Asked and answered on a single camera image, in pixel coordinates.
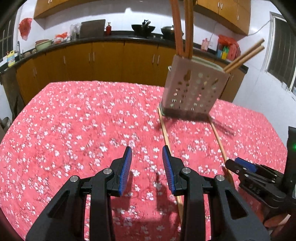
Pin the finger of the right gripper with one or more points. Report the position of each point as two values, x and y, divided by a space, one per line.
248 165

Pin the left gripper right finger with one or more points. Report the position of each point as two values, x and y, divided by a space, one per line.
231 217

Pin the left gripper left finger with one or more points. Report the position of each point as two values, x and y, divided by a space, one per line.
63 217

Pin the wooden chopstick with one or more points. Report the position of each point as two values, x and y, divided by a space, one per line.
166 139
227 173
186 4
256 45
237 64
177 27
191 26

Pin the person's right hand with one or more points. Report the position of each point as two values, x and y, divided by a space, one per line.
278 220

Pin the red floral tablecloth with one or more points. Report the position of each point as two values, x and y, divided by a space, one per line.
79 128

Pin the beige perforated utensil holder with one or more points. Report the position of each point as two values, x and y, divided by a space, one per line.
191 89

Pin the right window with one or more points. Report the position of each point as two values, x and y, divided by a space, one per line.
281 54

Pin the window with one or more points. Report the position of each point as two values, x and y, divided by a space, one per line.
281 54
6 36

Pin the red bags and containers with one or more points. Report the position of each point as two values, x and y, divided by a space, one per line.
227 48

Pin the pink bottle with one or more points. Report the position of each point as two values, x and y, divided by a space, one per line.
204 45

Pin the wooden upper cabinets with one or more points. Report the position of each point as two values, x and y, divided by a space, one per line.
235 15

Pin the wooden cabinets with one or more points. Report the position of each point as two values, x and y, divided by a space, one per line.
113 61
235 15

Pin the wooden lower cabinets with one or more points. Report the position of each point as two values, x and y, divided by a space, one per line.
113 61

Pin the black lidded wok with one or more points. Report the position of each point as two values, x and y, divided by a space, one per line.
168 33

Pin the yellow detergent bottle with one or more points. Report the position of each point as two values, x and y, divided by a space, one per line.
10 58

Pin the green bowl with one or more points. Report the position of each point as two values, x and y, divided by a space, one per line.
42 44

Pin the orange plastic bag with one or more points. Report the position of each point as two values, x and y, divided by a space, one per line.
60 38

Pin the clear glass jar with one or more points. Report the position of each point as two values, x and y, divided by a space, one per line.
75 31

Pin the dark cutting board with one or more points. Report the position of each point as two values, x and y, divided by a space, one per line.
92 29

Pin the red sauce bottle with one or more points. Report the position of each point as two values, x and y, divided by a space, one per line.
108 29

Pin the left window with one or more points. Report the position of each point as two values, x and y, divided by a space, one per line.
6 36

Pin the black wok with handle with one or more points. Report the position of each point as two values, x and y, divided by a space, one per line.
144 29

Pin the red plastic bag on wall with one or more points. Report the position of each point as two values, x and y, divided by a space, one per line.
25 28

